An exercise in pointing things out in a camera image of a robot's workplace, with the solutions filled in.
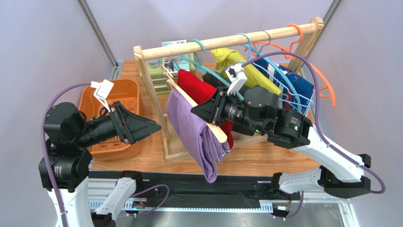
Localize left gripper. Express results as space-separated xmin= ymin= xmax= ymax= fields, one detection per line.
xmin=75 ymin=99 xmax=162 ymax=146

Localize purple trousers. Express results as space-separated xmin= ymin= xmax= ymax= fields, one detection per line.
xmin=166 ymin=89 xmax=231 ymax=183

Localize beige wooden hanger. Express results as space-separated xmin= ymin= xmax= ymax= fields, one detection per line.
xmin=160 ymin=65 xmax=228 ymax=143

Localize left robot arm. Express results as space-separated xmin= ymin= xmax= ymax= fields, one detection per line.
xmin=38 ymin=101 xmax=161 ymax=227

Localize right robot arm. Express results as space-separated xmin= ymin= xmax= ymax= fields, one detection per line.
xmin=191 ymin=86 xmax=371 ymax=199

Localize blue plastic hanger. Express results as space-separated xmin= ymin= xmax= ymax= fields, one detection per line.
xmin=242 ymin=44 xmax=301 ymax=105

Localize teal plastic hanger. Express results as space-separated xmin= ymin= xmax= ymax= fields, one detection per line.
xmin=169 ymin=39 xmax=244 ymax=100

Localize orange plastic hanger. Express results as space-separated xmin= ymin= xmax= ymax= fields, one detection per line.
xmin=252 ymin=23 xmax=337 ymax=107

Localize red garment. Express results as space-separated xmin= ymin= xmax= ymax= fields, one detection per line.
xmin=166 ymin=70 xmax=218 ymax=152

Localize orange plastic basket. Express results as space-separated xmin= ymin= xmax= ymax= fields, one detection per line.
xmin=79 ymin=78 xmax=143 ymax=162

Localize black garment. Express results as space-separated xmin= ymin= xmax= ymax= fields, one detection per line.
xmin=202 ymin=73 xmax=254 ymax=136

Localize yellow-green garment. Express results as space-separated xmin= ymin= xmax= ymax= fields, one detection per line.
xmin=210 ymin=47 xmax=281 ymax=95

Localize wooden clothes rack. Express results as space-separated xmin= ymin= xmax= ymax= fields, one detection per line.
xmin=133 ymin=17 xmax=324 ymax=162

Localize green box with jar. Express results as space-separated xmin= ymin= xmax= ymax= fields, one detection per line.
xmin=146 ymin=53 xmax=196 ymax=95

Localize blue patterned garment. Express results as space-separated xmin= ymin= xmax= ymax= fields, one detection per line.
xmin=254 ymin=59 xmax=315 ymax=116

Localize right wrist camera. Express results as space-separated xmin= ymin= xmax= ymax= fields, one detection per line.
xmin=225 ymin=63 xmax=247 ymax=95

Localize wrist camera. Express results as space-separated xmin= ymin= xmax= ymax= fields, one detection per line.
xmin=225 ymin=63 xmax=247 ymax=95
xmin=90 ymin=79 xmax=114 ymax=112

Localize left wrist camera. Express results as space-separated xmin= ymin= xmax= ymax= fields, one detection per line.
xmin=90 ymin=79 xmax=114 ymax=112

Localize light blue wire hanger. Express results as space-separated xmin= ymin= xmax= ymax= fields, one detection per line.
xmin=217 ymin=32 xmax=315 ymax=109

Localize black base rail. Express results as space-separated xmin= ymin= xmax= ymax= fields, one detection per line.
xmin=91 ymin=170 xmax=303 ymax=218

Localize black wire hanger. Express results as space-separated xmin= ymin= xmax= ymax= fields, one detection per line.
xmin=257 ymin=30 xmax=272 ymax=54

